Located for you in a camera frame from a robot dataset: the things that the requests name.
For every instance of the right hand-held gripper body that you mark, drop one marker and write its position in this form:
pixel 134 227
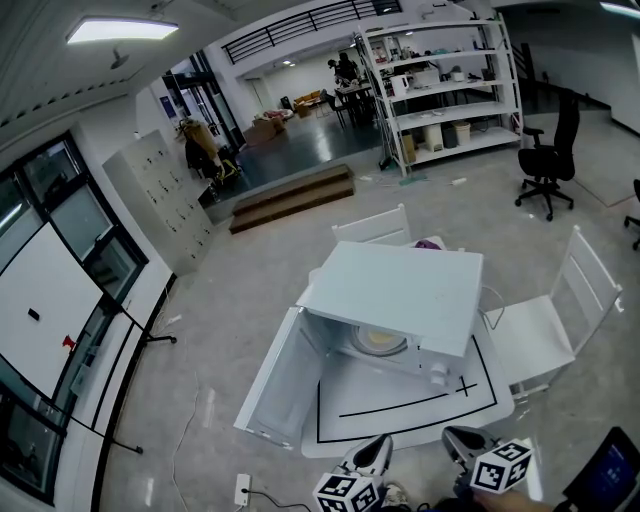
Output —
pixel 502 467

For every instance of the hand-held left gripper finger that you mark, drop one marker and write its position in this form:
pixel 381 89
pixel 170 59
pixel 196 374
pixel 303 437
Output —
pixel 352 454
pixel 385 455

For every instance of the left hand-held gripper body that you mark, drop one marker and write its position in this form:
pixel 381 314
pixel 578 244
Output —
pixel 345 495

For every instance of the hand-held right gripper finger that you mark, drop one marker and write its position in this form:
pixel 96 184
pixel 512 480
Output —
pixel 480 436
pixel 456 447

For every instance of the white round plate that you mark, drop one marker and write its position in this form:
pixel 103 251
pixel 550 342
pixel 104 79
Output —
pixel 361 342

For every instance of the white microwave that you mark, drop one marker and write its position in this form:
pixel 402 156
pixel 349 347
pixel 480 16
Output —
pixel 400 290

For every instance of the person's right forearm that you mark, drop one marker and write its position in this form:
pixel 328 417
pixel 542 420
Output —
pixel 510 502

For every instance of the person's white sneaker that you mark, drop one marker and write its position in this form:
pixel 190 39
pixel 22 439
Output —
pixel 396 495

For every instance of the white table with black tape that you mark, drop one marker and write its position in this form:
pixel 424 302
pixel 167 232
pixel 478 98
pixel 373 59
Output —
pixel 390 395

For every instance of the black tablet screen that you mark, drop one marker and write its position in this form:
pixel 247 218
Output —
pixel 607 472

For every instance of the white wooden chair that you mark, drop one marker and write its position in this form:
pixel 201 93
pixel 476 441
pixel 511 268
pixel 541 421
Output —
pixel 530 335
pixel 372 227

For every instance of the purple cloth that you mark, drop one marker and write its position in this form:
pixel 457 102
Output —
pixel 426 245

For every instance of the small white power strip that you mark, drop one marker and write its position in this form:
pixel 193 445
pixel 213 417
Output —
pixel 174 319

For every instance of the brown wooden steps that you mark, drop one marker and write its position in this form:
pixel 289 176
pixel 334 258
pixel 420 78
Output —
pixel 295 200

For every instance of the green mop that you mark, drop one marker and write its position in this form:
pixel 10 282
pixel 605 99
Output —
pixel 412 181

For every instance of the black office chair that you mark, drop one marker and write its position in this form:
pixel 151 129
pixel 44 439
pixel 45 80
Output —
pixel 634 220
pixel 550 160

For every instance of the brown cardboard box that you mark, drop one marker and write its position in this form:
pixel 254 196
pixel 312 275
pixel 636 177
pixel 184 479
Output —
pixel 408 147

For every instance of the dark trash bin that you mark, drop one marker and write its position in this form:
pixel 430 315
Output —
pixel 450 136

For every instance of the white trash bin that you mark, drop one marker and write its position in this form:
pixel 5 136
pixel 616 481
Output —
pixel 434 137

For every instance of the small red object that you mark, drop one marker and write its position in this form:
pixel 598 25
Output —
pixel 69 342

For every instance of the yellow folding cart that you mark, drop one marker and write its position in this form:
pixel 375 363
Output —
pixel 229 171

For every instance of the red fire extinguisher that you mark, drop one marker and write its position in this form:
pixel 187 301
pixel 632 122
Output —
pixel 516 124

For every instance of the grey locker cabinet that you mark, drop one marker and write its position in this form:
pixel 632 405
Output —
pixel 160 200

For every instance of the white shelving rack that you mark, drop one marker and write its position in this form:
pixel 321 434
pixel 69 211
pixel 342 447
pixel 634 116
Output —
pixel 450 107

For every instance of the cardboard boxes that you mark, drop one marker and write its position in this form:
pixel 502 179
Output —
pixel 264 130

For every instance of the coat rack with coats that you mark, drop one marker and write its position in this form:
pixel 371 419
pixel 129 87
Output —
pixel 197 147

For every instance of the whiteboard on black stand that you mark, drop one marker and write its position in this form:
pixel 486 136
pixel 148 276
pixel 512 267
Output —
pixel 45 300

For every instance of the black whiteboard eraser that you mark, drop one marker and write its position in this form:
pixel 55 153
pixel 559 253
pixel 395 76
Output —
pixel 34 314

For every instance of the black dining table with chairs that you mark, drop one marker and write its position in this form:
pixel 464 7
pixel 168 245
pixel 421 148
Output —
pixel 350 100

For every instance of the black framed window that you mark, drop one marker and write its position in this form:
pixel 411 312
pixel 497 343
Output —
pixel 80 220

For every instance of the white box appliance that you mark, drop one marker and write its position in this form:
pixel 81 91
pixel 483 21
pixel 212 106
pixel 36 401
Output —
pixel 425 77

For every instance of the black balcony railing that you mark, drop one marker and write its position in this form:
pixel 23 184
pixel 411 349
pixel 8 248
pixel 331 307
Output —
pixel 310 22

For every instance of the grey ceiling dome fixture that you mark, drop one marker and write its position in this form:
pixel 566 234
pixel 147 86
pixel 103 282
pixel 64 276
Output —
pixel 120 61

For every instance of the rectangular ceiling light panel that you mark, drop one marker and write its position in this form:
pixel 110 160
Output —
pixel 122 30

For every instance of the blue wall poster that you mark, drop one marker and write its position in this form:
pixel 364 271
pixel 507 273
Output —
pixel 167 107

